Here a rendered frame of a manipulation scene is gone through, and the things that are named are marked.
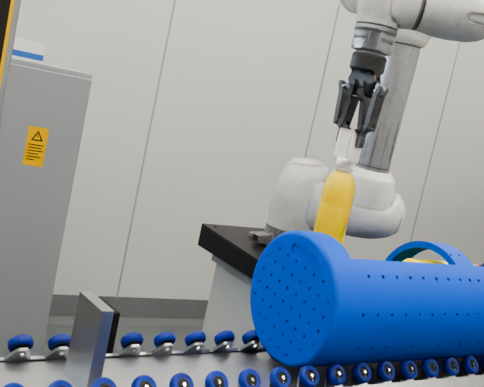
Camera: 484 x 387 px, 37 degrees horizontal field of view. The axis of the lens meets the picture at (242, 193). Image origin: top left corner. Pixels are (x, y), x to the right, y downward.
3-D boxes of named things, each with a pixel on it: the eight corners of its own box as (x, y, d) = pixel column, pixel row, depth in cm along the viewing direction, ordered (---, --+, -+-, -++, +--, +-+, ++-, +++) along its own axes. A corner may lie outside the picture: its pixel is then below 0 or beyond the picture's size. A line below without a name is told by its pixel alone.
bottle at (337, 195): (339, 249, 163) (357, 169, 161) (342, 255, 156) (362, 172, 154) (308, 242, 163) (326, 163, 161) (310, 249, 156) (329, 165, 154)
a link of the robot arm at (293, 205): (265, 216, 227) (280, 149, 223) (321, 229, 227) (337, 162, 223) (265, 227, 211) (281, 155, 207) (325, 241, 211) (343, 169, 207)
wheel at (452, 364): (439, 358, 170) (445, 355, 169) (451, 357, 173) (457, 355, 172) (444, 377, 169) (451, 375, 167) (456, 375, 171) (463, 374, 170)
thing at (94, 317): (64, 372, 130) (79, 290, 128) (84, 371, 132) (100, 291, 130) (84, 397, 122) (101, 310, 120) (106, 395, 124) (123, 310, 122)
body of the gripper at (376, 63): (344, 48, 155) (334, 90, 156) (372, 51, 148) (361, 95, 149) (368, 55, 159) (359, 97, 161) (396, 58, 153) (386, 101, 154)
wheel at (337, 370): (323, 365, 148) (329, 362, 147) (338, 364, 151) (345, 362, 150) (327, 387, 147) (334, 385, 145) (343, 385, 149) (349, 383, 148)
